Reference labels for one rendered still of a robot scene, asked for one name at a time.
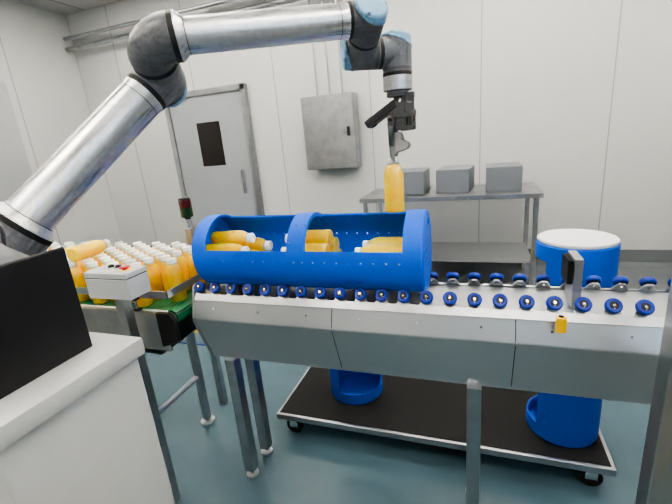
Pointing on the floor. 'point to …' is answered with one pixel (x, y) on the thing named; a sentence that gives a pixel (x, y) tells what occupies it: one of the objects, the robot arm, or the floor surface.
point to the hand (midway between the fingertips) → (393, 157)
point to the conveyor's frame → (157, 343)
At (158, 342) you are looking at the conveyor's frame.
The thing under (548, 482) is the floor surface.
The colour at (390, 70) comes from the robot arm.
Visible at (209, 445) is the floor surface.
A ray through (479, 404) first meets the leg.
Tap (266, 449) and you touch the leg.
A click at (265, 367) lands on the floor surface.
